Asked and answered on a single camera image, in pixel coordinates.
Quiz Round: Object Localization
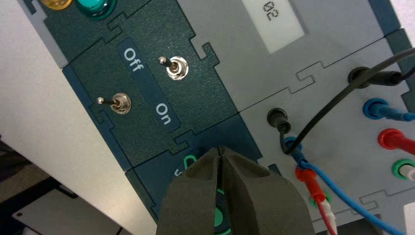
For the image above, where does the silver toggle switch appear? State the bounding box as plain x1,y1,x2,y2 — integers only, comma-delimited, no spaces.
158,56,190,81
96,93,133,116

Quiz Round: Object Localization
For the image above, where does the blue patch cable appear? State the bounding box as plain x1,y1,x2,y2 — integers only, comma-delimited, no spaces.
283,97,415,235

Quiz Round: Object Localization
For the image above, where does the red patch cable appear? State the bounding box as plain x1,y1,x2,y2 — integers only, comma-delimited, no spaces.
295,128,415,235

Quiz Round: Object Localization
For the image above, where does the grey metal base plate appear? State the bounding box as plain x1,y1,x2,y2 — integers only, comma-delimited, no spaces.
12,189,124,235

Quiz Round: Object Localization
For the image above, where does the green push button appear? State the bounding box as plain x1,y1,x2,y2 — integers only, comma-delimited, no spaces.
74,0,117,21

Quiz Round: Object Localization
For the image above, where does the black patch cable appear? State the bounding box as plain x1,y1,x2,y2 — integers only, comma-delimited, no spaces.
266,47,415,156

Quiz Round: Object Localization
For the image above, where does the green pointer knob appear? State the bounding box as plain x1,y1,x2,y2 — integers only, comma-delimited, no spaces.
214,189,232,235

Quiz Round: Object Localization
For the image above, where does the blue grey control panel board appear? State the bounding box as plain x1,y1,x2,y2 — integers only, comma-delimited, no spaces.
18,0,415,235

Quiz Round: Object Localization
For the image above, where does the white display screen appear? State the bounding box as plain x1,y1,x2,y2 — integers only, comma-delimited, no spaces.
241,0,306,55

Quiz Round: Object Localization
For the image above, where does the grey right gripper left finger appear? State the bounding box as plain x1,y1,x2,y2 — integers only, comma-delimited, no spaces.
156,147,222,235

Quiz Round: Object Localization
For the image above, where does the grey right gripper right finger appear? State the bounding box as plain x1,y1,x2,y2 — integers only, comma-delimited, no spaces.
220,146,316,235

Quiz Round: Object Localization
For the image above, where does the yellow push button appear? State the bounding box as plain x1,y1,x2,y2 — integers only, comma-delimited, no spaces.
39,0,74,11

